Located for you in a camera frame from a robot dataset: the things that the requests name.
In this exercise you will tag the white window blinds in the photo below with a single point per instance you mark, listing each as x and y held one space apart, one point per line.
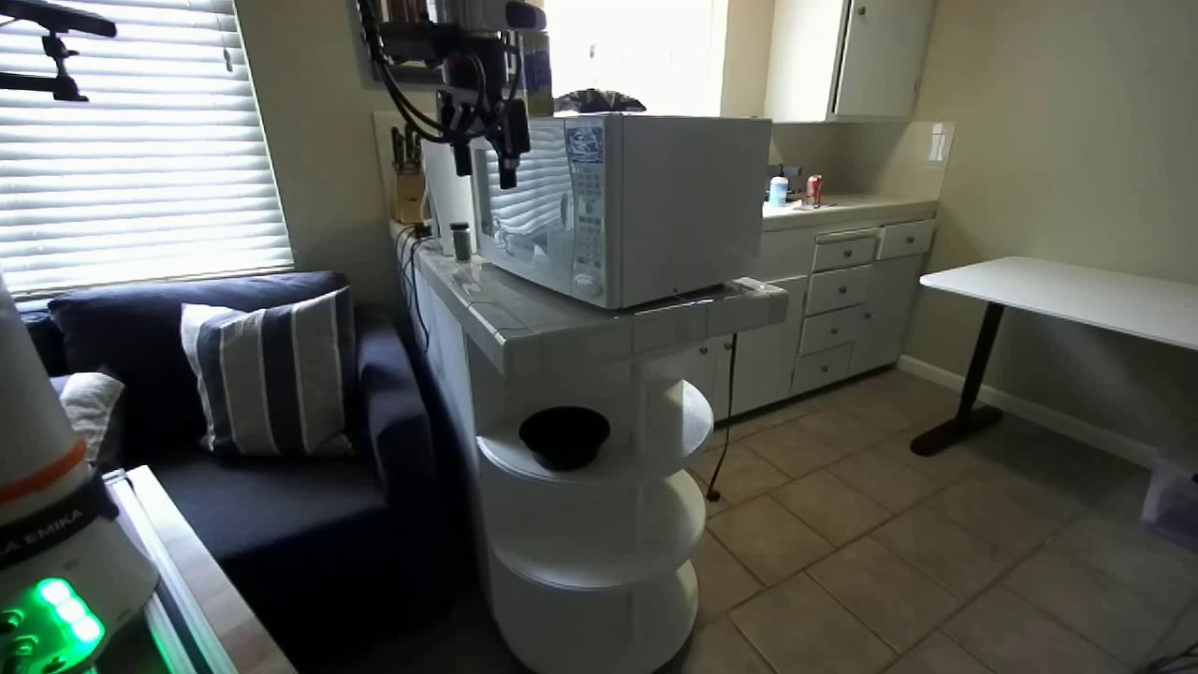
160 169

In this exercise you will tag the white upper cabinet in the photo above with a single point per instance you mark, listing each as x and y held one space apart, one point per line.
843 58

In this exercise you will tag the white wall outlet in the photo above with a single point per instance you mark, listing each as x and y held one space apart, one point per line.
943 145

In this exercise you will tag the white tiled counter with shelves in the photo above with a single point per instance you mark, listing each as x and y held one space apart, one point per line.
585 570

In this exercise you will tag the dark blue sofa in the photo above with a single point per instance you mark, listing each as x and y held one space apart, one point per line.
328 554

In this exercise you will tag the red can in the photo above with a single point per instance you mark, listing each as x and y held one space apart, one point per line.
813 190

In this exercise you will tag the blue white container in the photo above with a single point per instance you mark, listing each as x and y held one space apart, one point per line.
776 190

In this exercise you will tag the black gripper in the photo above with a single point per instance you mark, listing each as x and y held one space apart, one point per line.
484 104

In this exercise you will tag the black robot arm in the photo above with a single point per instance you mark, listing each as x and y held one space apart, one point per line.
411 44

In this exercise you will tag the wooden knife block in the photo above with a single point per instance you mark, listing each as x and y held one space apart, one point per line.
405 179

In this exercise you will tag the striped blue white pillow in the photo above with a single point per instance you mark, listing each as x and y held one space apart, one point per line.
274 380

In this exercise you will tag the white robot base green light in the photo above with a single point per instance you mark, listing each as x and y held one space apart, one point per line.
68 576

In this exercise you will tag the white paper towel roll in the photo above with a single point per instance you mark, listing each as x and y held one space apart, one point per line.
447 192

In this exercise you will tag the small dark jar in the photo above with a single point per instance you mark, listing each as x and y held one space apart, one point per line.
462 243

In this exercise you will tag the dark object atop microwave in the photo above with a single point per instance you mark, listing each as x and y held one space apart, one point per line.
595 98

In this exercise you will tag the white microwave oven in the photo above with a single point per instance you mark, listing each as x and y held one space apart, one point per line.
627 213

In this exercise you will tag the white kitchen cabinet with drawers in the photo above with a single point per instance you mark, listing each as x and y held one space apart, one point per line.
852 280

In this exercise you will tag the white cushion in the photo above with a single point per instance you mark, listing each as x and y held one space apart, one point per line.
94 409

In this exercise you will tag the white desk with black leg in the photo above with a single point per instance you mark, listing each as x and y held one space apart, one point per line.
1106 303

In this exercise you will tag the black bowl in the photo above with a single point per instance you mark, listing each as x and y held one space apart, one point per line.
567 435

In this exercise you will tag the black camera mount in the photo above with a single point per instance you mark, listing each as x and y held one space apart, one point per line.
53 27

